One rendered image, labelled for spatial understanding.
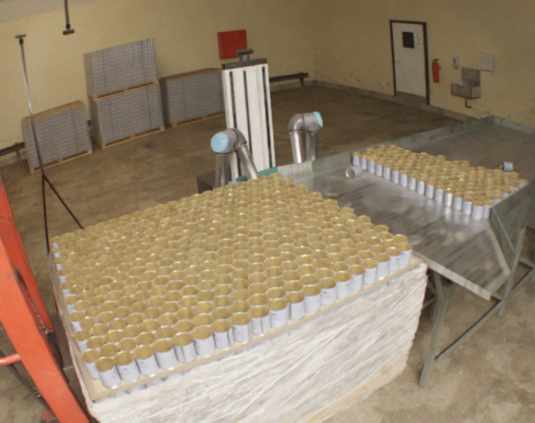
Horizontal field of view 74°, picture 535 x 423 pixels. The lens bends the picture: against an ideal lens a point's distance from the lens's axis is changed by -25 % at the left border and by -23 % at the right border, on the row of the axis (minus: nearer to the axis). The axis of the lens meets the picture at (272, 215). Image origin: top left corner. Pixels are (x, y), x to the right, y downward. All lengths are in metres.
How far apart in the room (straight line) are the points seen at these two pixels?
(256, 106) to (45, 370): 2.39
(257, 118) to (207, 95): 6.09
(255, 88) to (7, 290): 2.35
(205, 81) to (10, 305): 8.14
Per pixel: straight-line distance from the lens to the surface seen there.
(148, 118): 8.92
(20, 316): 1.55
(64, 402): 1.83
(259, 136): 3.29
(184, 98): 9.11
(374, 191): 2.52
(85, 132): 8.58
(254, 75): 3.19
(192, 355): 1.37
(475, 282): 1.81
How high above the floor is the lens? 2.07
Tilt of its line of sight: 26 degrees down
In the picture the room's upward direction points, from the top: 5 degrees counter-clockwise
